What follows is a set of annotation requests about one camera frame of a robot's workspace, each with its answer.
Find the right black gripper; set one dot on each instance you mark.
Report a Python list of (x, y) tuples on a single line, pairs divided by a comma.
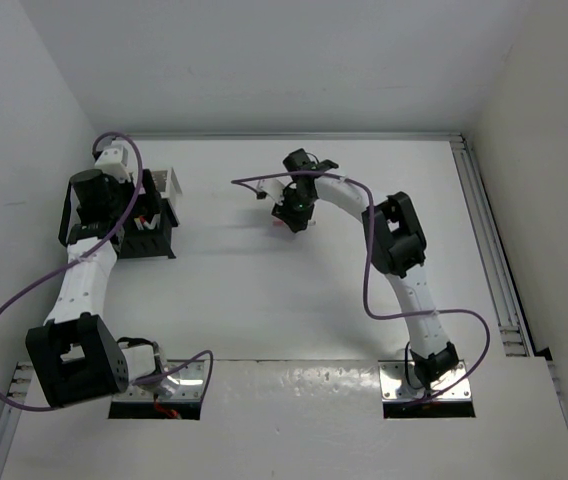
[(284, 212)]

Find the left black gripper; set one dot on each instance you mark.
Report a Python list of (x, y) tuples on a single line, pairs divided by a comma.
[(144, 203)]

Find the white pen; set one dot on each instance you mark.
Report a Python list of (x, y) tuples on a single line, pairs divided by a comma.
[(153, 223)]

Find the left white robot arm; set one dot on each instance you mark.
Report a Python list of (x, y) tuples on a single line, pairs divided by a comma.
[(74, 355)]

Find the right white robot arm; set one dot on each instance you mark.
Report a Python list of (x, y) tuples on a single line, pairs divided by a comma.
[(395, 243)]

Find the white slatted organizer bin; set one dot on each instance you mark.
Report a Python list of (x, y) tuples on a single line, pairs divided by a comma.
[(167, 184)]

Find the black slatted organizer bin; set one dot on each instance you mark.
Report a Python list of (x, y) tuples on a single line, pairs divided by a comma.
[(150, 243)]

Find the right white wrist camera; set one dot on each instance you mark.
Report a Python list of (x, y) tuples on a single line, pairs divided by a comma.
[(270, 188)]

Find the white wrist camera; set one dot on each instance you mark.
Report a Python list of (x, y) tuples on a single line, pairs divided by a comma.
[(113, 161), (270, 188)]

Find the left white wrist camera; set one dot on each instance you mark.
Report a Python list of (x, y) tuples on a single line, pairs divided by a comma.
[(113, 161)]

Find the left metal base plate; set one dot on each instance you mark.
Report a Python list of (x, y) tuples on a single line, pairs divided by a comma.
[(187, 385)]

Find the metal base plate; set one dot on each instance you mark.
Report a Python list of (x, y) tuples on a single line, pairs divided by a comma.
[(399, 383), (187, 385)]

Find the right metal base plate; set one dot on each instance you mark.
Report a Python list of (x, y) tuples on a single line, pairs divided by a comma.
[(399, 383)]

